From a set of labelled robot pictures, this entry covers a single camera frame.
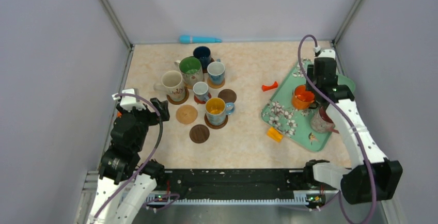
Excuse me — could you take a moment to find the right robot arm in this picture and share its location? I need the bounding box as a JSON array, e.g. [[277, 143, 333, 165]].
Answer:
[[303, 57, 403, 204]]

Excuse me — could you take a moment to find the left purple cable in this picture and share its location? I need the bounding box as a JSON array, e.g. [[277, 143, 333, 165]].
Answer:
[[92, 93, 180, 224]]

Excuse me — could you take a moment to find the cream seashell mug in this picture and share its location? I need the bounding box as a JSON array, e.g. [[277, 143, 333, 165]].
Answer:
[[153, 70, 186, 102]]

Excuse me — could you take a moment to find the orange plastic cup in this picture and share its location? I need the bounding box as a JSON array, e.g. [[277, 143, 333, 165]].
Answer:
[[291, 85, 319, 110]]

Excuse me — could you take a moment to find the medium brown round coaster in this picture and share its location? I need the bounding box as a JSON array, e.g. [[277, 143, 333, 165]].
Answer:
[[166, 89, 190, 105]]

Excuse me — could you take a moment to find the yellow interior cup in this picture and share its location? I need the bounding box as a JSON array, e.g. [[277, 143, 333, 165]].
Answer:
[[205, 98, 235, 126]]

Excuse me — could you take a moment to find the cork coaster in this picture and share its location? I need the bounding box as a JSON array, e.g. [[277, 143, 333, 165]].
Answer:
[[176, 105, 198, 124]]

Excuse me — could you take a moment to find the orange toy handle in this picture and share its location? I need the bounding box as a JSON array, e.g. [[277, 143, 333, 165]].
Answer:
[[261, 81, 278, 92]]

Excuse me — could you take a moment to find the dark blue mug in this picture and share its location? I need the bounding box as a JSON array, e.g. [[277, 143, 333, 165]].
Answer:
[[193, 46, 211, 68]]

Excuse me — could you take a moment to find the dark woven coaster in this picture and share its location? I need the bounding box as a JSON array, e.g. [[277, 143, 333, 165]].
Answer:
[[189, 124, 210, 144]]

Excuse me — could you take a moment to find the light wood coaster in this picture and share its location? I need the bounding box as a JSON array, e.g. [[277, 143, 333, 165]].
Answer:
[[207, 78, 226, 89]]

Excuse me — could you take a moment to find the maroon pink mug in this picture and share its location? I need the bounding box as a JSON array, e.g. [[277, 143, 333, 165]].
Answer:
[[310, 106, 339, 134]]

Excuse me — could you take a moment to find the large brown wooden saucer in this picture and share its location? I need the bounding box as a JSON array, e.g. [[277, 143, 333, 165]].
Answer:
[[204, 115, 228, 130]]

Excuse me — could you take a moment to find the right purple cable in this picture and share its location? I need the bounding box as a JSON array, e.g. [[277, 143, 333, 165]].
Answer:
[[297, 35, 378, 224]]

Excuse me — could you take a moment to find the dark walnut coaster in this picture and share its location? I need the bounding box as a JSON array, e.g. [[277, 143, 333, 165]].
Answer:
[[218, 89, 237, 103]]

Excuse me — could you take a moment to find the red round coaster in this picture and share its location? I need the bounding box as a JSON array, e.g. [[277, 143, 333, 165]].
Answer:
[[194, 93, 212, 104]]

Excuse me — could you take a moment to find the purple cable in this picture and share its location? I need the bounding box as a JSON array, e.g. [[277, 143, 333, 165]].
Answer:
[[92, 93, 180, 224], [297, 35, 378, 224]]

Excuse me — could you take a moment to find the blue marker pen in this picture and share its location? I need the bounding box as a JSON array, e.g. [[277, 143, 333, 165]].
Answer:
[[179, 35, 222, 44]]

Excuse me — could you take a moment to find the white blue mug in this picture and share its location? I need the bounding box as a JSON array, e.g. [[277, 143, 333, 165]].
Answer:
[[207, 59, 226, 85]]

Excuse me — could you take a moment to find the small grey cup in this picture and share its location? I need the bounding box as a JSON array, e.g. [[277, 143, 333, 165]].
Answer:
[[192, 82, 209, 101]]

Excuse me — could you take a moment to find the green patterned tray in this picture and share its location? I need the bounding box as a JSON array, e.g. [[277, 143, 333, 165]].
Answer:
[[260, 57, 356, 153]]

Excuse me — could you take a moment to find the green mug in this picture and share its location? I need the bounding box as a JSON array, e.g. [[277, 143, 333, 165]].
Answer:
[[174, 56, 204, 88]]

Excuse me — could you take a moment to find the yellow toy block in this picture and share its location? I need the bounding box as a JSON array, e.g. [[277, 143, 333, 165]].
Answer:
[[267, 127, 284, 143]]

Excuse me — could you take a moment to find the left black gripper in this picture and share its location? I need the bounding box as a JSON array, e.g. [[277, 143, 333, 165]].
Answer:
[[118, 97, 170, 151]]

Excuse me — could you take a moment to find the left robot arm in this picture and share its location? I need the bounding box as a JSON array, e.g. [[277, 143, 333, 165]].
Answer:
[[87, 93, 170, 223]]

